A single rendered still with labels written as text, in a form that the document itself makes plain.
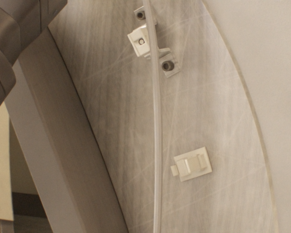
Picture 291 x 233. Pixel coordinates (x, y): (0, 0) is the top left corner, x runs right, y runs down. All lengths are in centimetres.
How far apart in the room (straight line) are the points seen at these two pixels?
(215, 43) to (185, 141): 6
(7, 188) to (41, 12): 505
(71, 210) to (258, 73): 14
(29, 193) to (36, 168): 558
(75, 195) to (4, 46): 13
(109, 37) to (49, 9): 8
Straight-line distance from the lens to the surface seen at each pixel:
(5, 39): 94
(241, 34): 100
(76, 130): 104
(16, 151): 656
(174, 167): 102
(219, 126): 101
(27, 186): 660
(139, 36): 101
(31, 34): 99
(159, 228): 101
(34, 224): 647
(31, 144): 103
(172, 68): 102
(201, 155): 102
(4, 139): 597
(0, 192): 601
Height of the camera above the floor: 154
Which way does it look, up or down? 10 degrees down
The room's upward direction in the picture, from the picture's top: 3 degrees clockwise
